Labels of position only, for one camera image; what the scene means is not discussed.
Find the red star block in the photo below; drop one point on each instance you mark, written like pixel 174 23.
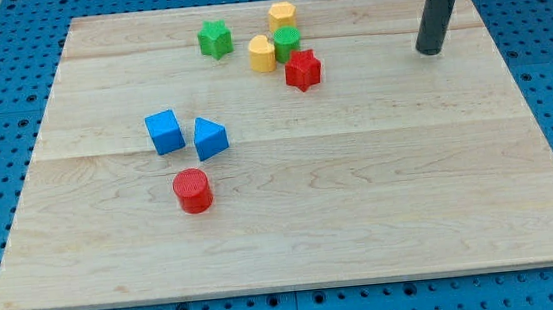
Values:
pixel 303 70

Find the green star block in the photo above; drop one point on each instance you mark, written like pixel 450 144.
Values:
pixel 215 39

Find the blue triangle block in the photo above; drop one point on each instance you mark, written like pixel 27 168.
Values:
pixel 210 138

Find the red cylinder block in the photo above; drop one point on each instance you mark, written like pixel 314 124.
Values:
pixel 192 190

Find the yellow heart block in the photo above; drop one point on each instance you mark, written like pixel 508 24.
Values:
pixel 262 55

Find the blue cube block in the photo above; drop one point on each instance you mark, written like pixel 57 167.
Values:
pixel 165 132

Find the green cylinder block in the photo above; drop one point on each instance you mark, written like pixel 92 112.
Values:
pixel 286 39

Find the light wooden board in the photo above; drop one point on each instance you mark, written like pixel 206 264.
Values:
pixel 395 167

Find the yellow hexagon block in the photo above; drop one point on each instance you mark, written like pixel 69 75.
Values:
pixel 281 14

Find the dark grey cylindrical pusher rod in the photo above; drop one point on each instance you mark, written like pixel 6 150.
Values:
pixel 434 24

